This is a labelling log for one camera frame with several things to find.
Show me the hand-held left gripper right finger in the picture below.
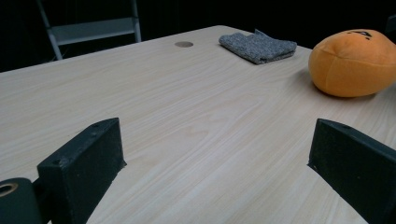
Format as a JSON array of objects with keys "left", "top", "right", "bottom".
[{"left": 306, "top": 118, "right": 396, "bottom": 224}]

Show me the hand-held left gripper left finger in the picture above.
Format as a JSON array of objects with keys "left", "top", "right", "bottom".
[{"left": 36, "top": 117, "right": 127, "bottom": 224}]

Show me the orange plush ball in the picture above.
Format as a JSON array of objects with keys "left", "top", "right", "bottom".
[{"left": 307, "top": 28, "right": 396, "bottom": 98}]

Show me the grey cloth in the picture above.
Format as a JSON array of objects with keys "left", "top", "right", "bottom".
[{"left": 218, "top": 28, "right": 298, "bottom": 65}]

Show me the white metal stand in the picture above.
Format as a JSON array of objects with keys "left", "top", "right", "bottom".
[{"left": 35, "top": 0, "right": 143, "bottom": 61}]

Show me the round table cable grommet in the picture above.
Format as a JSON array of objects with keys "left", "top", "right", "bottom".
[{"left": 174, "top": 40, "right": 194, "bottom": 49}]

